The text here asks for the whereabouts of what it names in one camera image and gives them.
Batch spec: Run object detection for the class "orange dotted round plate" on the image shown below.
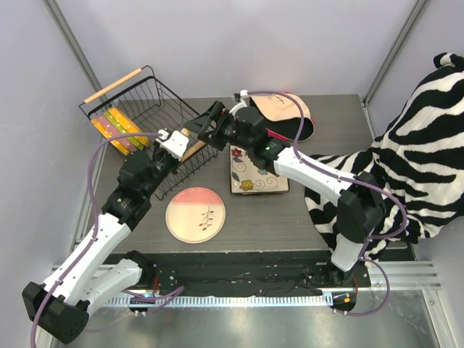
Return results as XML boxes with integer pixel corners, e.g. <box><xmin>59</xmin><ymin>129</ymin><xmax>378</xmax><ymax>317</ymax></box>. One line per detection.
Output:
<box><xmin>180</xmin><ymin>140</ymin><xmax>207</xmax><ymax>165</ymax></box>

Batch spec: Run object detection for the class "cream flower square plate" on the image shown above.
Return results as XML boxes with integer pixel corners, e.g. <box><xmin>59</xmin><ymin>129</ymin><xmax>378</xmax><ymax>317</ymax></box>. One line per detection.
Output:
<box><xmin>229</xmin><ymin>145</ymin><xmax>289</xmax><ymax>195</ymax></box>

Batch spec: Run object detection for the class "cream round plate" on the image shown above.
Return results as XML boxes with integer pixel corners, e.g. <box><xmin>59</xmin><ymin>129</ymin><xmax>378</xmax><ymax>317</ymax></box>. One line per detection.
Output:
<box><xmin>165</xmin><ymin>187</ymin><xmax>226</xmax><ymax>244</ymax></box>

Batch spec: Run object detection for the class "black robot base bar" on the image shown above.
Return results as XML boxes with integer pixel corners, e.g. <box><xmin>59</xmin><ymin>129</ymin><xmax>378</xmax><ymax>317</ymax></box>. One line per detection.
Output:
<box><xmin>129</xmin><ymin>251</ymin><xmax>371</xmax><ymax>297</ymax></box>

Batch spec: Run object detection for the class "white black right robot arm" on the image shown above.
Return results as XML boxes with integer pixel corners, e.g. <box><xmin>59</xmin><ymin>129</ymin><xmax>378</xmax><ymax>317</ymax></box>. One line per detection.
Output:
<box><xmin>183</xmin><ymin>101</ymin><xmax>386</xmax><ymax>286</ymax></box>

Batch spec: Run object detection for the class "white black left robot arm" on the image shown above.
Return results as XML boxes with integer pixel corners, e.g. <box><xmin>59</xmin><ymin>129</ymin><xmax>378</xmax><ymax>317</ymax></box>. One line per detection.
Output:
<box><xmin>22</xmin><ymin>141</ymin><xmax>186</xmax><ymax>347</ymax></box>

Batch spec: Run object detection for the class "beige black bucket hat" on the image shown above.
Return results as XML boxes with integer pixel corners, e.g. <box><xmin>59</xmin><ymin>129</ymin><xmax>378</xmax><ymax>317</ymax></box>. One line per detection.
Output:
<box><xmin>249</xmin><ymin>94</ymin><xmax>314</xmax><ymax>142</ymax></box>

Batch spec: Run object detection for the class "green dotted round plate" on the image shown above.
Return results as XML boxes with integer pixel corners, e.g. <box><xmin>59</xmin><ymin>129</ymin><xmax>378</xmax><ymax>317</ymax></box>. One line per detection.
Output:
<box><xmin>104</xmin><ymin>107</ymin><xmax>149</xmax><ymax>149</ymax></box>

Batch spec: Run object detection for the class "pink dotted round plate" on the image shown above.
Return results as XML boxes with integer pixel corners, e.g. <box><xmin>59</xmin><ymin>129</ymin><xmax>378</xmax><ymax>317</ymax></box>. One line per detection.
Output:
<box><xmin>96</xmin><ymin>112</ymin><xmax>144</xmax><ymax>152</ymax></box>

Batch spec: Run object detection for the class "zebra striped blanket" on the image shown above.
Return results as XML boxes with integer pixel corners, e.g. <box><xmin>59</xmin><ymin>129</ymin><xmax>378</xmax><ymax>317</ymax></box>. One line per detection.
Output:
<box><xmin>313</xmin><ymin>52</ymin><xmax>463</xmax><ymax>244</ymax></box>

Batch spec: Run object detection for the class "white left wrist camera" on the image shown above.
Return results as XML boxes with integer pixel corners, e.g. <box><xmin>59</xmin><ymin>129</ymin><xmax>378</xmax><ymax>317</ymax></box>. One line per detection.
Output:
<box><xmin>156</xmin><ymin>129</ymin><xmax>189</xmax><ymax>161</ymax></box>

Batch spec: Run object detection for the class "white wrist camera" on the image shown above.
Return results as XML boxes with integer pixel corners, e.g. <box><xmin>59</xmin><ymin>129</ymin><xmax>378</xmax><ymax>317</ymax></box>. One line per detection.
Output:
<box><xmin>229</xmin><ymin>90</ymin><xmax>249</xmax><ymax>117</ymax></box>
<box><xmin>156</xmin><ymin>129</ymin><xmax>189</xmax><ymax>161</ymax></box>

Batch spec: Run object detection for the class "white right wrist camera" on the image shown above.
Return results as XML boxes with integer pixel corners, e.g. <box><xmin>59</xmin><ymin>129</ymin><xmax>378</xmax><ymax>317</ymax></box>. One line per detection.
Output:
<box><xmin>229</xmin><ymin>90</ymin><xmax>249</xmax><ymax>117</ymax></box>

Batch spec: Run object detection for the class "black wire dish rack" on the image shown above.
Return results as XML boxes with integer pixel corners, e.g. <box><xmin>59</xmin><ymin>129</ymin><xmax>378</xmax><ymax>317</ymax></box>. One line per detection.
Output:
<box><xmin>78</xmin><ymin>65</ymin><xmax>220</xmax><ymax>201</ymax></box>

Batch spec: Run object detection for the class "grey slotted cable duct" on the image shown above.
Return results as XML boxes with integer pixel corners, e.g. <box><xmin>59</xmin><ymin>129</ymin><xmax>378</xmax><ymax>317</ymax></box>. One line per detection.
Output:
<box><xmin>104</xmin><ymin>292</ymin><xmax>333</xmax><ymax>308</ymax></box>

